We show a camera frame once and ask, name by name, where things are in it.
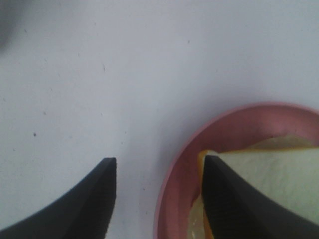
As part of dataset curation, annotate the lower sandwich bread slice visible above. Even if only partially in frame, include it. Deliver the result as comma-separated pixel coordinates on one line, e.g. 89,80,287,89
187,135,314,239

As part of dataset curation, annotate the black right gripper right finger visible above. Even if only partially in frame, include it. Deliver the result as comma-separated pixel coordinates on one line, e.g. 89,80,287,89
201,155,319,239

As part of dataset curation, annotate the pink plate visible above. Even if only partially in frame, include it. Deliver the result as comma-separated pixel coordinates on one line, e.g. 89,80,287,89
153,102,319,239

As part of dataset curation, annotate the sandwich bread slice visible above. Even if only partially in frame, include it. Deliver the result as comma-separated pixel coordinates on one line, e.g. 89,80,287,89
187,135,314,239
197,147,319,224

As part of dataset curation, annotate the upper sandwich bread slice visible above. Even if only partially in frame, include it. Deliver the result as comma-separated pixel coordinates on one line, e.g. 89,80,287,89
197,147,319,224

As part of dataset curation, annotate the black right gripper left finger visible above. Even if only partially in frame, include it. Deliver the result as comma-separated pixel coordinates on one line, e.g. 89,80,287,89
0,157,117,239

